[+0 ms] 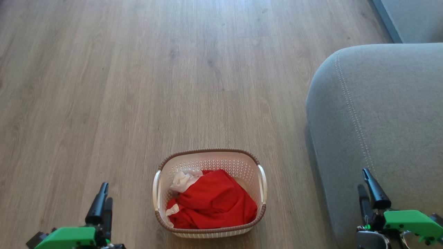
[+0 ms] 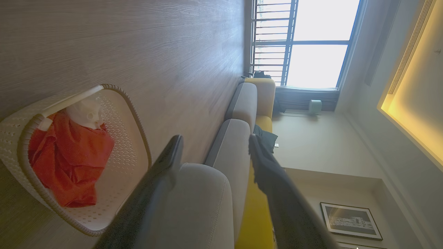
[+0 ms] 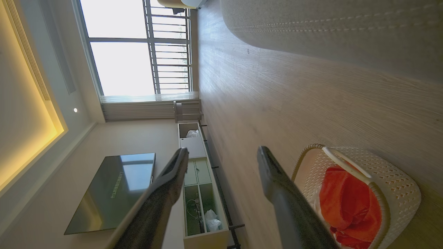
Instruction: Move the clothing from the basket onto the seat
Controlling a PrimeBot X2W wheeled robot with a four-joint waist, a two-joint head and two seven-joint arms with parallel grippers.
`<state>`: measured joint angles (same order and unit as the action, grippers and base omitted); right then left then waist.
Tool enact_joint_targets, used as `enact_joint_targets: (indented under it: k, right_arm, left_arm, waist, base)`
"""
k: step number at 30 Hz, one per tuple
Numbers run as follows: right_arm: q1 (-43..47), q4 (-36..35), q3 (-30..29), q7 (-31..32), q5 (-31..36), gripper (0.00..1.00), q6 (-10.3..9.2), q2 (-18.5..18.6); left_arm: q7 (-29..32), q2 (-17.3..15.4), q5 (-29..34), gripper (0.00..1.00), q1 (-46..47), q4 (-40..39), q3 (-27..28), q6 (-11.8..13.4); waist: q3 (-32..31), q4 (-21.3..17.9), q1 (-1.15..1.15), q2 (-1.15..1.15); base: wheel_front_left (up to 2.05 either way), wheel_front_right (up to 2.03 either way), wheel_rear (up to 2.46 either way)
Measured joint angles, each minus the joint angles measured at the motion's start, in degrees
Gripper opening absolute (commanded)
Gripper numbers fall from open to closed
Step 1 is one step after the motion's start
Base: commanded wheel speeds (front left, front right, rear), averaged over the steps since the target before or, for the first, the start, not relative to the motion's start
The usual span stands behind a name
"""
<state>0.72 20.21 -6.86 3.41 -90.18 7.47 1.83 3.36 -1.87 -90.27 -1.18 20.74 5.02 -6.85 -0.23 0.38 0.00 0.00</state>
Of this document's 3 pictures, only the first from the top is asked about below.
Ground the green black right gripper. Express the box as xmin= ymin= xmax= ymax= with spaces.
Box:
xmin=357 ymin=168 xmax=443 ymax=249

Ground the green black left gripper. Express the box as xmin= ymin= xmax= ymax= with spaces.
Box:
xmin=26 ymin=182 xmax=126 ymax=249

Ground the red garment with white trim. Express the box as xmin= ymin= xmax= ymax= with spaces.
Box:
xmin=165 ymin=169 xmax=258 ymax=230

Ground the grey sofa chaise section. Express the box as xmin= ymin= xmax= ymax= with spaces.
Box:
xmin=306 ymin=43 xmax=443 ymax=249

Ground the long grey sofa seat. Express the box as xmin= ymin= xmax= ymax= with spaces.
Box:
xmin=372 ymin=0 xmax=443 ymax=44

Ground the cream plastic laundry basket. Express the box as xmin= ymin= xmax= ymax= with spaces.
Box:
xmin=152 ymin=149 xmax=268 ymax=239

